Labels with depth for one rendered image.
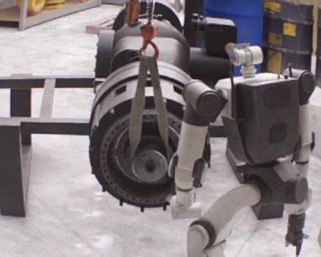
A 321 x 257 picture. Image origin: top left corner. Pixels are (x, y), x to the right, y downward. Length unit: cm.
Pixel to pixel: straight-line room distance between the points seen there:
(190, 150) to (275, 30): 352
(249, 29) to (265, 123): 326
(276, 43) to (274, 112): 352
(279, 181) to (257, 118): 28
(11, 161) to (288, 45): 293
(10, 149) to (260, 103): 196
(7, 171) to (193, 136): 180
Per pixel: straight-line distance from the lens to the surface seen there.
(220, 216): 259
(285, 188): 236
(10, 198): 395
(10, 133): 376
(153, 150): 268
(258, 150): 227
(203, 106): 223
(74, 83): 468
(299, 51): 577
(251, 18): 546
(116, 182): 282
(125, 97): 276
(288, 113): 229
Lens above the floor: 192
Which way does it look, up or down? 19 degrees down
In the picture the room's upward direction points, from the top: 4 degrees clockwise
